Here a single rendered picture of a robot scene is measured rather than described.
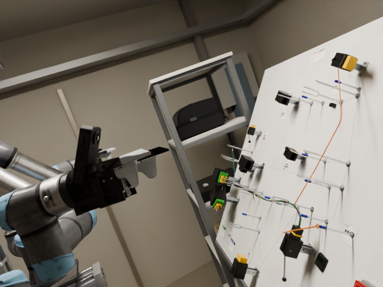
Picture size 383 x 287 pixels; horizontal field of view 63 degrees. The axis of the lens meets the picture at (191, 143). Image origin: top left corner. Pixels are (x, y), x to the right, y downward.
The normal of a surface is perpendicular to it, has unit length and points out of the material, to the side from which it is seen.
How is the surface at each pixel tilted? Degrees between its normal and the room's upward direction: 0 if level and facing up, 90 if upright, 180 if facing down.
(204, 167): 90
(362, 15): 90
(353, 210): 53
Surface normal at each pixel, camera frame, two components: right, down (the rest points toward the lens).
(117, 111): 0.33, -0.01
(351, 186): -0.95, -0.27
